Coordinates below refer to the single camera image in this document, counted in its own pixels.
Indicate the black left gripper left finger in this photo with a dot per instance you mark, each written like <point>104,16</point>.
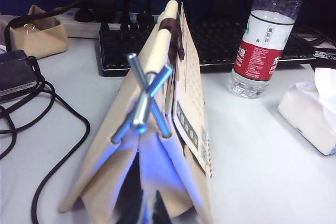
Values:
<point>134,197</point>

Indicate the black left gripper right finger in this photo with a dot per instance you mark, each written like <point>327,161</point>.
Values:
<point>161,212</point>

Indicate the blue white tissue pack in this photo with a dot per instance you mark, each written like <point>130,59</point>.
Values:
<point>302,108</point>

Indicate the red label water bottle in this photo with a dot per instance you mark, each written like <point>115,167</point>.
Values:
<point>260,58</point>

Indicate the beige desk calendar card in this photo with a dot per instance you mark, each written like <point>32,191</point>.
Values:
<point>189,77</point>

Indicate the beige fabric calendar stand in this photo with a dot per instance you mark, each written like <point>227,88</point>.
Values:
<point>147,51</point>

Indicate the black power adapter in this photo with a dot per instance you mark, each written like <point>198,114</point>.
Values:
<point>13,72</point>

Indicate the black keyboard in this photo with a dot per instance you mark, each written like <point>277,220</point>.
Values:
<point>218,43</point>

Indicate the dark calendar clip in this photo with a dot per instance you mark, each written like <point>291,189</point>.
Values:
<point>170,24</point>

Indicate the white power strip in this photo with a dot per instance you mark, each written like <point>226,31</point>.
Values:
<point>78,28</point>

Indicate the beige fabric pouch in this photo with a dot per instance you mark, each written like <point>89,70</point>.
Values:
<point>50,40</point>

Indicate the black power plug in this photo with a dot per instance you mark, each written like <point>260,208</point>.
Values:
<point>84,11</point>

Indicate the silver binder clip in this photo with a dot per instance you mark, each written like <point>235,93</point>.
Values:
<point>29,28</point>

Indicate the black labelled device base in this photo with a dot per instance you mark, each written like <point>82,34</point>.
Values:
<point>325,58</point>

